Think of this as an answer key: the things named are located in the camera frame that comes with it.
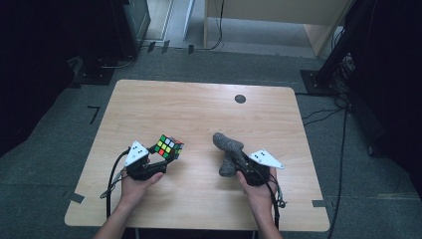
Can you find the white leaning board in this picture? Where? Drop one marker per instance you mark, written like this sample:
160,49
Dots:
188,18

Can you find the dark curtain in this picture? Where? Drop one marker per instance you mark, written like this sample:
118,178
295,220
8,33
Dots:
394,83
33,73

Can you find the light wooden desk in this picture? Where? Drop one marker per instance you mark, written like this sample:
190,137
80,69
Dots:
282,13

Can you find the black angled tape mark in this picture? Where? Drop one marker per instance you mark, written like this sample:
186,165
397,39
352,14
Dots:
94,113

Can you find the black metal stand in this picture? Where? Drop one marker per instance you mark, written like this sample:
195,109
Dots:
331,63

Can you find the black tape piece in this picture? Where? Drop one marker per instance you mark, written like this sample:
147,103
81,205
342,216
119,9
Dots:
165,46
151,46
190,49

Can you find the black round table grommet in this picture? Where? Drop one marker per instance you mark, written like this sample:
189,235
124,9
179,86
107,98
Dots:
240,99

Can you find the grey tape strip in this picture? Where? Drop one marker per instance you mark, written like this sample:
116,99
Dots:
319,203
76,197

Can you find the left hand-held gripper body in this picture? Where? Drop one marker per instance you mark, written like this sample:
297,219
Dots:
139,162

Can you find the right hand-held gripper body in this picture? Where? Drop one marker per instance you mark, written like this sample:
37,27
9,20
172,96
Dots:
258,169

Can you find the grey fluffy cloth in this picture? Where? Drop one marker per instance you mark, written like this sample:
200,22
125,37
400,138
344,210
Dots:
229,146

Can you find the black equipment cabinet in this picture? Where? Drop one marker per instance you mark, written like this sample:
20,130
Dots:
126,30

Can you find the person's left hand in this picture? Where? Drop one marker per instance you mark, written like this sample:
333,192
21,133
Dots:
136,191

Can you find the multicoloured puzzle cube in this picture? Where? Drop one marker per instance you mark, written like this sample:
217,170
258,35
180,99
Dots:
169,146

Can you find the person's right hand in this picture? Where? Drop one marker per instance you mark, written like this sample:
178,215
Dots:
258,195

